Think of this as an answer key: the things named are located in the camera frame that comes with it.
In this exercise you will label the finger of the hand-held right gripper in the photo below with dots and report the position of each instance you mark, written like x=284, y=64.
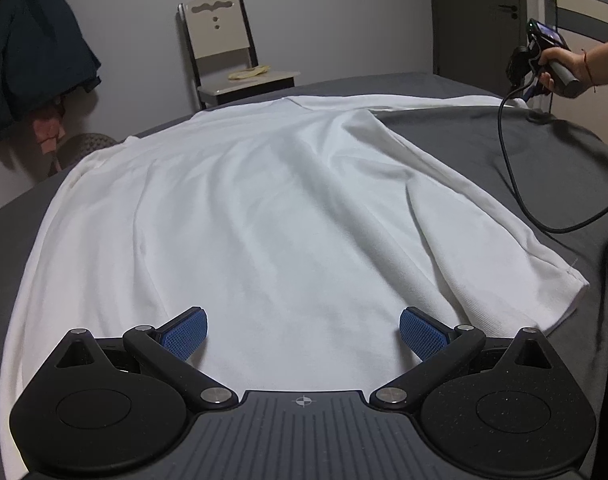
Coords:
x=528, y=94

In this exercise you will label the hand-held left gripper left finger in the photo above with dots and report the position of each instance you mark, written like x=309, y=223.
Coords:
x=184, y=334

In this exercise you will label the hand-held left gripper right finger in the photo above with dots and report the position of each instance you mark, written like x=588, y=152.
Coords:
x=422, y=332

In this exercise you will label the white shirt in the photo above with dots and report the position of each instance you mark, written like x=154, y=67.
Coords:
x=259, y=210

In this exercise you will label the person's right hand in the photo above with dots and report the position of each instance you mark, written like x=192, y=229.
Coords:
x=568, y=62

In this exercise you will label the grey door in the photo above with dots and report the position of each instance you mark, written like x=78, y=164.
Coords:
x=473, y=20

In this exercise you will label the salmon pink cloth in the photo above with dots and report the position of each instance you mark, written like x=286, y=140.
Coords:
x=46, y=127

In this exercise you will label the pale yellow cloth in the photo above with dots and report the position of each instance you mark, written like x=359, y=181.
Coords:
x=249, y=72

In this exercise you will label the beige and black chair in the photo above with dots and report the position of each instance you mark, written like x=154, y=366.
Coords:
x=216, y=30

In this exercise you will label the dark teal jacket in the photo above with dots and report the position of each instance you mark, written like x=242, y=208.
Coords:
x=34, y=50

